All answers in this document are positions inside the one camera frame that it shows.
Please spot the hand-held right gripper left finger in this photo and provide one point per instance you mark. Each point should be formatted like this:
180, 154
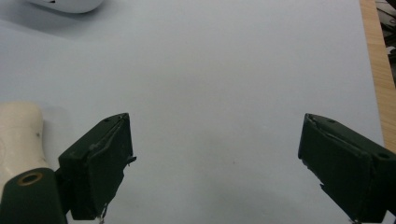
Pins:
93, 174

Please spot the dark clutter beside table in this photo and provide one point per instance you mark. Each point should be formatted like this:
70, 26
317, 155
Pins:
388, 28

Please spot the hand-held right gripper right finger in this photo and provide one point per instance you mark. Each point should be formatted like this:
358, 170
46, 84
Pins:
345, 168

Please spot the white rounded plastic object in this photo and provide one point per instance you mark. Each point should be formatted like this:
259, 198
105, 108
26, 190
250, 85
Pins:
70, 5

